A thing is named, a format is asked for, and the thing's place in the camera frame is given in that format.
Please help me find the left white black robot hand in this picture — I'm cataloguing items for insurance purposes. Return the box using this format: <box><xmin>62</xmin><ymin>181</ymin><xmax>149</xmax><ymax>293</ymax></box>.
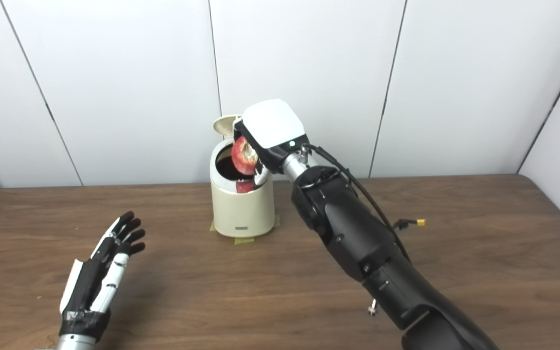
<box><xmin>59</xmin><ymin>211</ymin><xmax>146</xmax><ymax>341</ymax></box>

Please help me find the round cream bin lid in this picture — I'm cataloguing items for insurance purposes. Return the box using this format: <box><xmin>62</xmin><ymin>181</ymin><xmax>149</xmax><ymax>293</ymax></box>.
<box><xmin>213</xmin><ymin>115</ymin><xmax>244</xmax><ymax>137</ymax></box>

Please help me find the black cable yellow connector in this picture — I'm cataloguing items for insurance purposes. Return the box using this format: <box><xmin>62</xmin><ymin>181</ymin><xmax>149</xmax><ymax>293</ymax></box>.
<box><xmin>392</xmin><ymin>218</ymin><xmax>426</xmax><ymax>231</ymax></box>

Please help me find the cream-colored bin body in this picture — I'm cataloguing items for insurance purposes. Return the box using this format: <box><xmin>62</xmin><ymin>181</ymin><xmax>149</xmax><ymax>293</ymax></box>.
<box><xmin>210</xmin><ymin>139</ymin><xmax>276</xmax><ymax>239</ymax></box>

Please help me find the red apple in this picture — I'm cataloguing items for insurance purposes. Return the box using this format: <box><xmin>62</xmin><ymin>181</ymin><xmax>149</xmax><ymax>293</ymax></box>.
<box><xmin>231</xmin><ymin>136</ymin><xmax>260</xmax><ymax>176</ymax></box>

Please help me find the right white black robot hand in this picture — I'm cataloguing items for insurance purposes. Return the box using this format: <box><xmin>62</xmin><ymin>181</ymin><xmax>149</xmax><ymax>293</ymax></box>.
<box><xmin>233</xmin><ymin>99</ymin><xmax>311</xmax><ymax>188</ymax></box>

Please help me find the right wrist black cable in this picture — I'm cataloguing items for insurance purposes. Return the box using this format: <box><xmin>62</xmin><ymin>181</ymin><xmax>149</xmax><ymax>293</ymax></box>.
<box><xmin>299</xmin><ymin>144</ymin><xmax>412</xmax><ymax>263</ymax></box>

